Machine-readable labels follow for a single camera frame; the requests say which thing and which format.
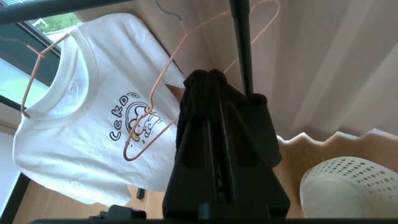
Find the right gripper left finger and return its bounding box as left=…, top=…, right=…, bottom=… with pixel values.
left=162, top=119, right=218, bottom=218

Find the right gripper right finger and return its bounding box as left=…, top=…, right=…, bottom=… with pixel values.
left=219, top=99, right=291, bottom=218

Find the black garment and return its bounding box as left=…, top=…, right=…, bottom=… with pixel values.
left=175, top=68, right=282, bottom=169

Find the pink clothes hanger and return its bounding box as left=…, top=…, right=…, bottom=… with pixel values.
left=20, top=32, right=71, bottom=119
left=123, top=0, right=280, bottom=162

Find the white printed t-shirt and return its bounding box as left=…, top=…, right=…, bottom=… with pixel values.
left=12, top=12, right=187, bottom=207

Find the white laundry basket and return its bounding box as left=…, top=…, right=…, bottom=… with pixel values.
left=299, top=156, right=398, bottom=218

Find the black clothes rack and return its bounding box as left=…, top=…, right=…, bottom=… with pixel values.
left=0, top=0, right=254, bottom=200

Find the window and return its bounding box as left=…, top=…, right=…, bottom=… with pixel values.
left=0, top=12, right=82, bottom=108

